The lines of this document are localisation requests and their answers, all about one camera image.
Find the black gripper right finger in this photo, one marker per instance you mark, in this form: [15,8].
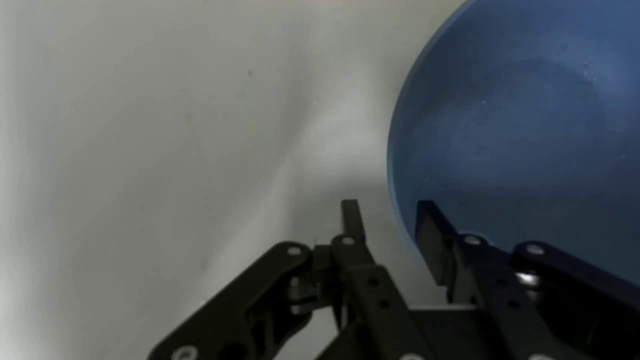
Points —
[492,292]

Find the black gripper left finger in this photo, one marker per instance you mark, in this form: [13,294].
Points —
[373,287]

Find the blue bowl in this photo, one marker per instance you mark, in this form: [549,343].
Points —
[533,133]

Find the white kitchen sink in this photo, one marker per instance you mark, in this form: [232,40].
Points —
[167,133]

